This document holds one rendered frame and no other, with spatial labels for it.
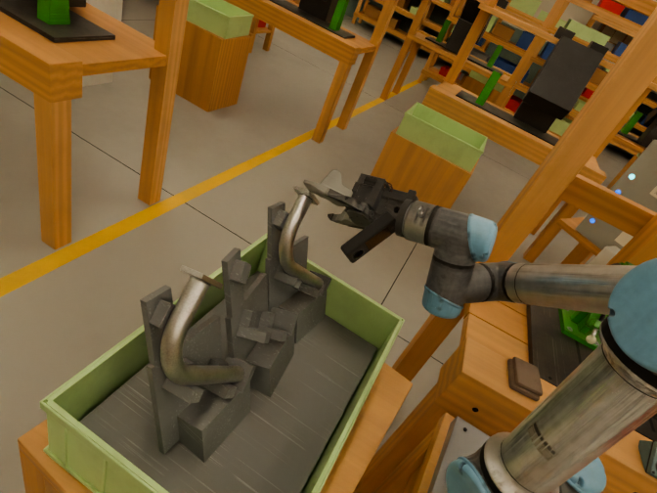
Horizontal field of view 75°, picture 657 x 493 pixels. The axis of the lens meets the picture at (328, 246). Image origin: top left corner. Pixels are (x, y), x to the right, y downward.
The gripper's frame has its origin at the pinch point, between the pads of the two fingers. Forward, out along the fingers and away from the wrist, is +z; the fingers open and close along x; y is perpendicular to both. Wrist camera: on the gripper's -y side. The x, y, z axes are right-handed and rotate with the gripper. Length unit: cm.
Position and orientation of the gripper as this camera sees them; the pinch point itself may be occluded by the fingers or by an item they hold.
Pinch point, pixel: (314, 201)
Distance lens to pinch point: 88.4
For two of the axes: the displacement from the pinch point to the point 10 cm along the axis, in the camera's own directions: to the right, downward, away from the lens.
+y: 4.1, -8.8, 2.3
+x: -3.1, -3.7, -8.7
